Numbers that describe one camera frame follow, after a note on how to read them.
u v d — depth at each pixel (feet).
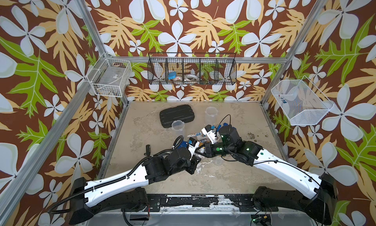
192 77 3.23
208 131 2.15
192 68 3.25
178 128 2.92
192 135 3.23
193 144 1.99
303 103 2.67
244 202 2.42
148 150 3.00
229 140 1.83
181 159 1.63
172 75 3.15
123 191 1.49
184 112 3.49
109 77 2.82
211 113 3.17
